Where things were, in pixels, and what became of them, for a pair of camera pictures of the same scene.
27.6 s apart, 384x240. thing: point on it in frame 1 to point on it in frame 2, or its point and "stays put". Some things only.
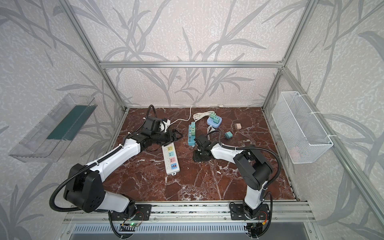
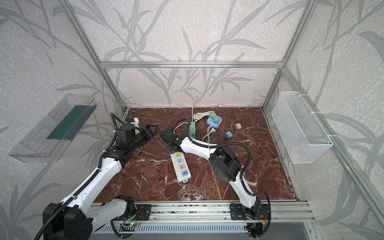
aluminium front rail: (279, 212) stays put
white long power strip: (171, 159) to (180, 167)
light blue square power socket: (210, 121) stays put
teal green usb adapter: (216, 119) stays put
